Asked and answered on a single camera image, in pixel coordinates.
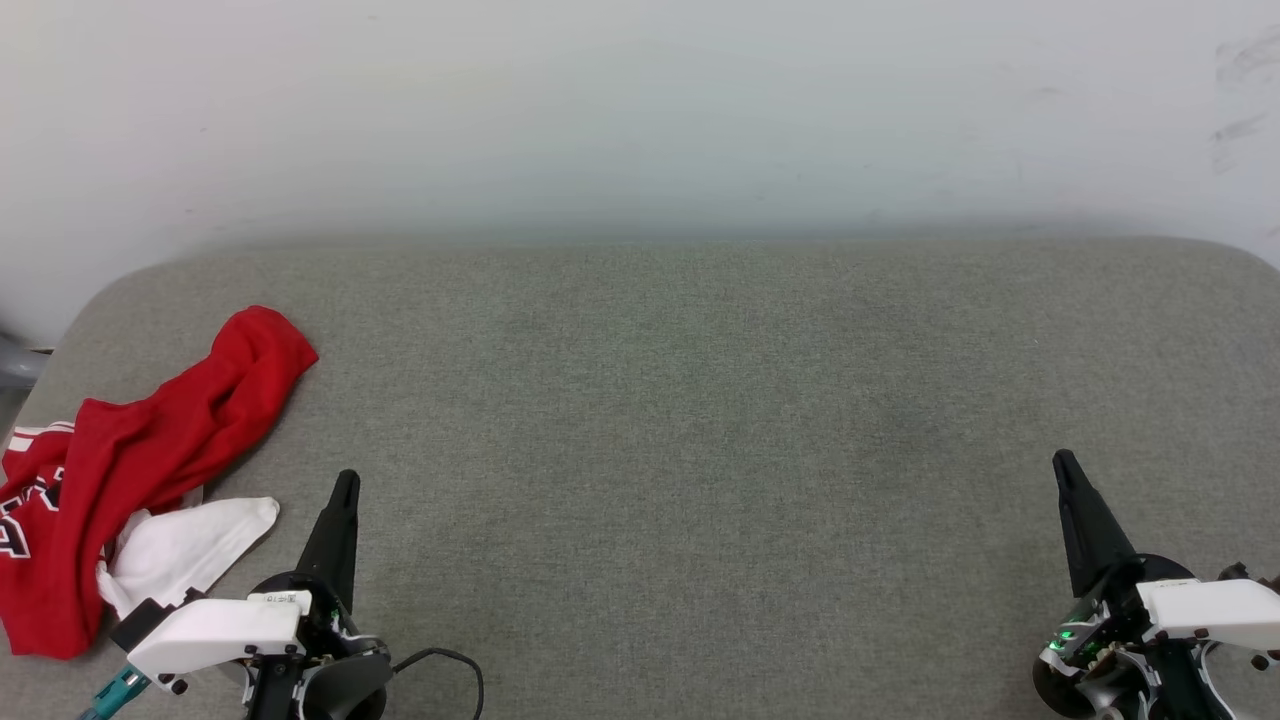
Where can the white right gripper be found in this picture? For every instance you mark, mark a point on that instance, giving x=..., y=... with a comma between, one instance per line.
x=1200, y=608

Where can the red and white jersey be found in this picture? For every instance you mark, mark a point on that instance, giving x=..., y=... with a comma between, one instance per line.
x=150, y=440

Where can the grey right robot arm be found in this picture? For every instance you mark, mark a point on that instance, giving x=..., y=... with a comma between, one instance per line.
x=1095, y=692

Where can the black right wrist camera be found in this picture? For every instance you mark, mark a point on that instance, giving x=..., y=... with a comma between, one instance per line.
x=1245, y=575

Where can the grey fabric sofa seat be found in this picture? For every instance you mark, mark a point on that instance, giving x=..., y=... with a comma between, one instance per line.
x=660, y=420

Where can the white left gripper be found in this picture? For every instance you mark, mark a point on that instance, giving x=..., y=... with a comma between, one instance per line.
x=215, y=630

